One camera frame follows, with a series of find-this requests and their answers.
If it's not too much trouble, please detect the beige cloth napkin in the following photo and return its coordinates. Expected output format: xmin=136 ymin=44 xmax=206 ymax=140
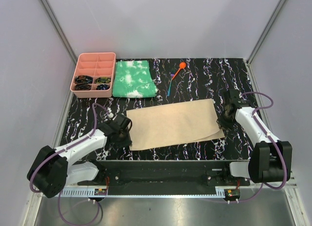
xmin=126 ymin=99 xmax=224 ymax=151

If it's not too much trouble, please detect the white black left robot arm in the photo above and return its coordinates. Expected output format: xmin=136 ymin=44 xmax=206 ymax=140
xmin=27 ymin=114 xmax=133 ymax=198

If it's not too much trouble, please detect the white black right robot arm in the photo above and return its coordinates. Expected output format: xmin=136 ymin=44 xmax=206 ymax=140
xmin=216 ymin=89 xmax=293 ymax=189

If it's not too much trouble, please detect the blue coiled band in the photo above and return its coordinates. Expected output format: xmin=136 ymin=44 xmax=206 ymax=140
xmin=96 ymin=84 xmax=110 ymax=90

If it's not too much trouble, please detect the green white tie-dye cloth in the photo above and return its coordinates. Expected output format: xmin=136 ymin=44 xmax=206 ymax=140
xmin=112 ymin=60 xmax=157 ymax=98

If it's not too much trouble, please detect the black marble pattern mat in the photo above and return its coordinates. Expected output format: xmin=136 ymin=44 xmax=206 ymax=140
xmin=60 ymin=58 xmax=257 ymax=161

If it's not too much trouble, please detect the yellow green coiled band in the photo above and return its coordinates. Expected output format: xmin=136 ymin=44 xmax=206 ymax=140
xmin=95 ymin=76 xmax=111 ymax=84

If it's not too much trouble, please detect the teal plastic utensil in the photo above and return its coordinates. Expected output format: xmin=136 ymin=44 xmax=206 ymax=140
xmin=167 ymin=77 xmax=173 ymax=97

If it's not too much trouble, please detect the dark coiled band bottom-left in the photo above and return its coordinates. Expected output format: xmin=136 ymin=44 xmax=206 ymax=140
xmin=74 ymin=83 xmax=92 ymax=91

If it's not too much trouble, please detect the pink compartment tray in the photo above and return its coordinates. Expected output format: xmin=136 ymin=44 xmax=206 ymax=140
xmin=70 ymin=52 xmax=116 ymax=98

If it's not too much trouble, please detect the dark coiled band top-left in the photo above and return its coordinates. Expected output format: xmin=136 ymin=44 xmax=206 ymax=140
xmin=75 ymin=75 xmax=93 ymax=84

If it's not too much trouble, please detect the orange plastic spoon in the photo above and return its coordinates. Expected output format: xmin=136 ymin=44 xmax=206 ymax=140
xmin=172 ymin=62 xmax=186 ymax=79

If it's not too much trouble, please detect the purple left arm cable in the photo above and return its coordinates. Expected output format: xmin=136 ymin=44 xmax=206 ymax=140
xmin=29 ymin=103 xmax=114 ymax=224

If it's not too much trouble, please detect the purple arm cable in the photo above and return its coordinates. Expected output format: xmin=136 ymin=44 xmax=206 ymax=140
xmin=225 ymin=91 xmax=288 ymax=204
xmin=29 ymin=103 xmax=114 ymax=224

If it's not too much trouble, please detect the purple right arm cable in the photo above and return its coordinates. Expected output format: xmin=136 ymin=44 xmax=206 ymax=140
xmin=225 ymin=91 xmax=288 ymax=204

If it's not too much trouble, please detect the aluminium front frame rail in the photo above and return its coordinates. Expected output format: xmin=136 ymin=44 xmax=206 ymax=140
xmin=33 ymin=167 xmax=299 ymax=197

